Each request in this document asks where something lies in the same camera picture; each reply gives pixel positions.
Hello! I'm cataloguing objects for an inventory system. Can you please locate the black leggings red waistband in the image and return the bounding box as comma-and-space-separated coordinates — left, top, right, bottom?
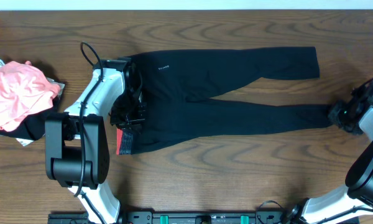
117, 47, 330, 154

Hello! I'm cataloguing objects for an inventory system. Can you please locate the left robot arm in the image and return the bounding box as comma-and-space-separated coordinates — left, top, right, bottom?
45, 57, 146, 223

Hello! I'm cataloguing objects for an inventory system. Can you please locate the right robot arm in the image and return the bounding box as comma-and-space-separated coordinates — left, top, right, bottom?
283, 81, 373, 224

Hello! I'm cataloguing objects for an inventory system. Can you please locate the black folded garment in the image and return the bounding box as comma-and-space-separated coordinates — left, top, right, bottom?
0, 78, 65, 141

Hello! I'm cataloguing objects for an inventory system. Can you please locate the pink crumpled garment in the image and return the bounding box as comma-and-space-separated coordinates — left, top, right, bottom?
0, 61, 61, 132

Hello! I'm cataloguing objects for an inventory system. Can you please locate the left black cable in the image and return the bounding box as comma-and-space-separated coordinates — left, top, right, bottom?
73, 42, 108, 224

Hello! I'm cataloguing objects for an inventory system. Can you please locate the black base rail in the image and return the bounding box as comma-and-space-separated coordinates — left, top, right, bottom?
47, 211, 284, 224

